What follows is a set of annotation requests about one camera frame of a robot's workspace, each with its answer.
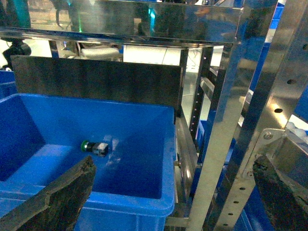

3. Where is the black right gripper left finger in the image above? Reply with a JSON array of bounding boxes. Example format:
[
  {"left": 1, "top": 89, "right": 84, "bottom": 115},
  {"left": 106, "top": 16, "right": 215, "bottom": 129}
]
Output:
[{"left": 0, "top": 155, "right": 96, "bottom": 231}]

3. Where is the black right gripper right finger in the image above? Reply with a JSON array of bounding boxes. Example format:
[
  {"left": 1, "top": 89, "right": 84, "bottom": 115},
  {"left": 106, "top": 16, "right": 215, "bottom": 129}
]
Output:
[{"left": 253, "top": 155, "right": 308, "bottom": 231}]

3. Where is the green push button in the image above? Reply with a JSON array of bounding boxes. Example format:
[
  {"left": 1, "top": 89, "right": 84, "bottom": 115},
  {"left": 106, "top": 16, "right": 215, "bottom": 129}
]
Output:
[{"left": 80, "top": 140, "right": 109, "bottom": 157}]

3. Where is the steel upper shelf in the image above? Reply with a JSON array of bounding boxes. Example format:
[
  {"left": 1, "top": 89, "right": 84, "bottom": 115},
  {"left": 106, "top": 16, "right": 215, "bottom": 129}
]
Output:
[{"left": 0, "top": 0, "right": 244, "bottom": 46}]

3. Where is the large blue target bin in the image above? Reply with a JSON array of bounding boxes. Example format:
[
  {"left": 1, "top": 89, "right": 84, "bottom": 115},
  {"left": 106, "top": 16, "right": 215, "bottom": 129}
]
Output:
[{"left": 0, "top": 94, "right": 176, "bottom": 231}]

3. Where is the black back panel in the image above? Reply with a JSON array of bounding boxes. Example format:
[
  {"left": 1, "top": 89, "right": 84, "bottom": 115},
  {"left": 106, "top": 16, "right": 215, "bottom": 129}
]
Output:
[{"left": 11, "top": 55, "right": 183, "bottom": 112}]

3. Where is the steel rack upright post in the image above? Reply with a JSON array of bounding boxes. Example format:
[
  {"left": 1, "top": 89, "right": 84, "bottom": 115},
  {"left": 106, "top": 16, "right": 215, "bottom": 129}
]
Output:
[{"left": 187, "top": 0, "right": 308, "bottom": 231}]

